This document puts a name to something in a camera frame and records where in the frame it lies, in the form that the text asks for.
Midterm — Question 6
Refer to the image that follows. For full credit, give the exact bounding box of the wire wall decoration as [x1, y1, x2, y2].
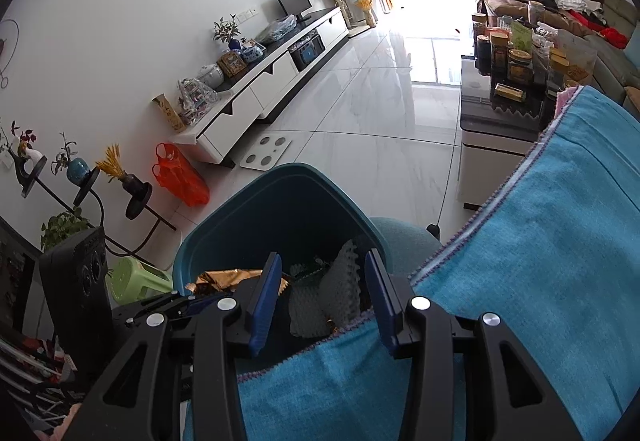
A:
[0, 18, 21, 90]

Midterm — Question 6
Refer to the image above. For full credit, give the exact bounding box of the blue printed blanket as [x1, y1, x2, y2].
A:
[237, 86, 640, 441]

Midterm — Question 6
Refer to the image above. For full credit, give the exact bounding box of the white tv cabinet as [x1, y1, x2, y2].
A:
[172, 6, 351, 168]

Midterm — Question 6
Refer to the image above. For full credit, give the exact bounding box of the red cloth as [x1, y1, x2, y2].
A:
[570, 11, 629, 50]

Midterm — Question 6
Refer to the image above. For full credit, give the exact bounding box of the gold patterned box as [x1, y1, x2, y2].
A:
[152, 93, 188, 134]

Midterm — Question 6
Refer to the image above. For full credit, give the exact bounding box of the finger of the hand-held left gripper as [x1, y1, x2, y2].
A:
[165, 291, 222, 317]

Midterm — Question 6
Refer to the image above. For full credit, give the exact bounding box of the red leaf plant ornament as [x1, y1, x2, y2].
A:
[0, 120, 48, 172]

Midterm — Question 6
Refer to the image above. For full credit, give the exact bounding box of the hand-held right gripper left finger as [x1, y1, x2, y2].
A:
[62, 252, 283, 441]

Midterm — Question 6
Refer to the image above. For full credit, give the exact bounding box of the clear plastic bag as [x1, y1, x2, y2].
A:
[255, 15, 297, 44]

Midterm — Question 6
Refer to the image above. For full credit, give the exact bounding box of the white bathroom scale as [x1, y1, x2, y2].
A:
[240, 133, 292, 169]

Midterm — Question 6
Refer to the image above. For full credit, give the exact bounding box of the green plastic stool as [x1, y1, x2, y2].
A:
[106, 256, 174, 308]

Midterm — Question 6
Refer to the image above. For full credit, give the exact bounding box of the black tiered plant stand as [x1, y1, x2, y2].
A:
[10, 156, 177, 268]

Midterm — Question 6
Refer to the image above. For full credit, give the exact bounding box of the yellow wheat in dark vase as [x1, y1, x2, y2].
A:
[95, 144, 151, 195]

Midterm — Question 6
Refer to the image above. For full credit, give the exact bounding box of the small plant in blue vase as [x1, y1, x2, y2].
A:
[213, 15, 244, 52]

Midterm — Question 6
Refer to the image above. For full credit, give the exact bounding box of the white foam net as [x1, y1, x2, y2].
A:
[288, 271, 335, 338]
[319, 240, 362, 323]

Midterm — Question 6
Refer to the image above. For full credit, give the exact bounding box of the green packet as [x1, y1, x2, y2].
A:
[510, 18, 536, 52]

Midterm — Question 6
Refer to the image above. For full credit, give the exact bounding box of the teal fabric chair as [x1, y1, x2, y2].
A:
[370, 216, 443, 278]

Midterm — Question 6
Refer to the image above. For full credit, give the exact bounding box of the black monitor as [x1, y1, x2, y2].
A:
[276, 0, 313, 22]

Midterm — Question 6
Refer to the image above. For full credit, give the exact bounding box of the gold foil wrapper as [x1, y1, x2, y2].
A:
[182, 268, 292, 298]

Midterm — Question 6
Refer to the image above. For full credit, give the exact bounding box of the white ceramic jar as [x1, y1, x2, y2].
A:
[198, 63, 225, 90]

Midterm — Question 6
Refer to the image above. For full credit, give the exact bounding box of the glass-top coffee table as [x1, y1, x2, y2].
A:
[457, 53, 558, 212]

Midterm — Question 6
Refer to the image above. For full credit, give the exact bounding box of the round teal vase with sprig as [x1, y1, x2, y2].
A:
[52, 132, 92, 186]

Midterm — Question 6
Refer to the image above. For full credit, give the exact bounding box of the gold packet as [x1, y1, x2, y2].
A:
[495, 83, 527, 102]

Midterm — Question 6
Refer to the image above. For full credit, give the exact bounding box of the orange plastic bag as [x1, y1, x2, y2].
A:
[154, 142, 210, 208]

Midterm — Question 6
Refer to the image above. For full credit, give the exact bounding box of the teal plastic bin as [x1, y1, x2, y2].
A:
[172, 162, 391, 441]

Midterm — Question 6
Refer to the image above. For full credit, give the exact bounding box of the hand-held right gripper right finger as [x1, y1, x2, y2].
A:
[363, 248, 583, 441]

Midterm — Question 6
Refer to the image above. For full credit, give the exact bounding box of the grey-green sectional sofa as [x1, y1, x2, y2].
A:
[550, 0, 640, 122]

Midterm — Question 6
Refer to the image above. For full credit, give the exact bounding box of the green leafy plant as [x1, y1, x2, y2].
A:
[40, 208, 94, 253]

